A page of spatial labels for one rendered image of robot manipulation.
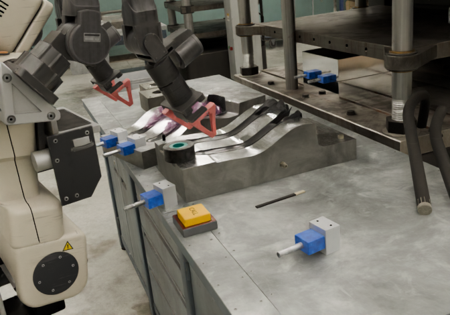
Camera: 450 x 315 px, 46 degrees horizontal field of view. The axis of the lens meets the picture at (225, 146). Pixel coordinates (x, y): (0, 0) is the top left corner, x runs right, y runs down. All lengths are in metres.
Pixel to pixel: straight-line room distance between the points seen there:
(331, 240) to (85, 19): 0.62
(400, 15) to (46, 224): 1.13
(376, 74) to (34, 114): 1.48
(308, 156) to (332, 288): 0.53
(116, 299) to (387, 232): 1.57
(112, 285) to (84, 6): 1.74
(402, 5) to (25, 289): 1.25
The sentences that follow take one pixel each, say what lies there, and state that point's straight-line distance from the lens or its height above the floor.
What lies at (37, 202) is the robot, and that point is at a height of 0.90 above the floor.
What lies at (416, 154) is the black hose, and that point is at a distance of 1.37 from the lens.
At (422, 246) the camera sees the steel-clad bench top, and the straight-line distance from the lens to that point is 1.11.
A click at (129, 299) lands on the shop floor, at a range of 2.46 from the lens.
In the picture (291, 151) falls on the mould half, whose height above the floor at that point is 0.87.
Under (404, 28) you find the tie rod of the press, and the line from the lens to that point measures 1.69.
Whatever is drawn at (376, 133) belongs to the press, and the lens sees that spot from 1.79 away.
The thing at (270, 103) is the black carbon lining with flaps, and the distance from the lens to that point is 1.58.
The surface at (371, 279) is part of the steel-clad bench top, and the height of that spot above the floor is 0.80.
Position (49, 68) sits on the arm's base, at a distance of 1.02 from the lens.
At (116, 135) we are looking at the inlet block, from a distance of 1.70.
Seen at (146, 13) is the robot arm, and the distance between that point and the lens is 1.09.
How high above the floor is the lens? 1.36
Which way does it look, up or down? 19 degrees down
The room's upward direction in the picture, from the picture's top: 6 degrees counter-clockwise
